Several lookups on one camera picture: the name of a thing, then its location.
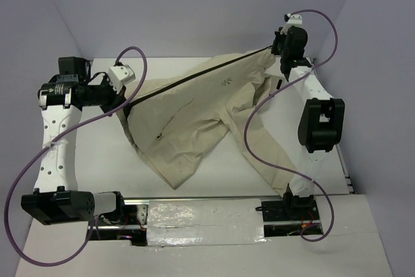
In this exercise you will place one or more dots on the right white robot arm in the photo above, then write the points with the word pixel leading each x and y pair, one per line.
pixel 321 122

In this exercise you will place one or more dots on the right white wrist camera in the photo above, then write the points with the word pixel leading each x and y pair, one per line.
pixel 291 20

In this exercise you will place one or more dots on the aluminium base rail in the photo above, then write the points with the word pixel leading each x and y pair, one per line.
pixel 131 226

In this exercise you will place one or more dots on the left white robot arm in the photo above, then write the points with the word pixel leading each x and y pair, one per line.
pixel 56 198

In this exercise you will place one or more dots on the right table edge rail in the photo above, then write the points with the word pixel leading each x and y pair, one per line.
pixel 334 176

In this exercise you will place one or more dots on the silver tape sheet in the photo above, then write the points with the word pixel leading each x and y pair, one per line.
pixel 177 223

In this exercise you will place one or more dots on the beige jacket black lining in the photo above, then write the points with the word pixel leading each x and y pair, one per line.
pixel 173 123

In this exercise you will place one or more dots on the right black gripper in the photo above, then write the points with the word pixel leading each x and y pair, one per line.
pixel 277 49

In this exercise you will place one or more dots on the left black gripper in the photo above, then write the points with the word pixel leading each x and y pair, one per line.
pixel 115 99

